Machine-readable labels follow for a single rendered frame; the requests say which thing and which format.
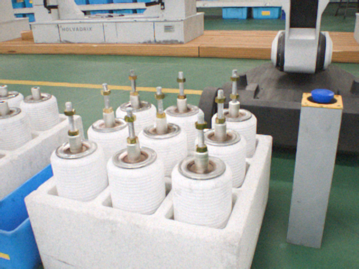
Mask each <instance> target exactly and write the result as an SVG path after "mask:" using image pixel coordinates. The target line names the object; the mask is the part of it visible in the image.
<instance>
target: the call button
mask: <svg viewBox="0 0 359 269"><path fill-rule="evenodd" d="M311 96H312V97H313V100H315V101H318V102H329V101H331V99H332V98H333V97H334V93H333V92H332V91H330V90H326V89H315V90H313V91H312V92H311Z"/></svg>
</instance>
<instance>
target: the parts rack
mask: <svg viewBox="0 0 359 269"><path fill-rule="evenodd" d="M275 6H282V4H281V2H280V0H218V1H196V7H275ZM77 7H78V8H79V9H80V11H81V12H83V13H84V15H87V14H86V11H87V10H117V9H136V8H148V7H146V6H145V3H137V2H136V3H120V4H114V3H111V4H95V5H80V6H77ZM13 12H14V14H17V13H34V8H19V9H13ZM285 19H286V13H285V11H284V9H283V7H282V18H280V20H285Z"/></svg>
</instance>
